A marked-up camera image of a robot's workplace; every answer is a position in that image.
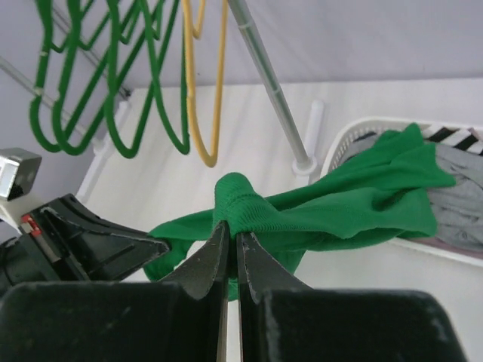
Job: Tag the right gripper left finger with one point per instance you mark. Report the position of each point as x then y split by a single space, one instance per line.
206 271

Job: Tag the black white striped garment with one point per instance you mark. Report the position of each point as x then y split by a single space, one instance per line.
458 137

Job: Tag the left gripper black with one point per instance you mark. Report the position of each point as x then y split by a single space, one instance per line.
62 240

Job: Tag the green tank top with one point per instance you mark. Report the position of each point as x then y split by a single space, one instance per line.
349 208

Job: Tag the white laundry basket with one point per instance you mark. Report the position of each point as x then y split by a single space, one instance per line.
383 138

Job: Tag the metal clothes rack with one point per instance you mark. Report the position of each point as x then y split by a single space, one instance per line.
189 136

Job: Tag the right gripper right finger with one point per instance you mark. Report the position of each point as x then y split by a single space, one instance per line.
259 272

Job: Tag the grey clothes in basket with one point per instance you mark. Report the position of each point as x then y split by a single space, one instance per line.
458 208

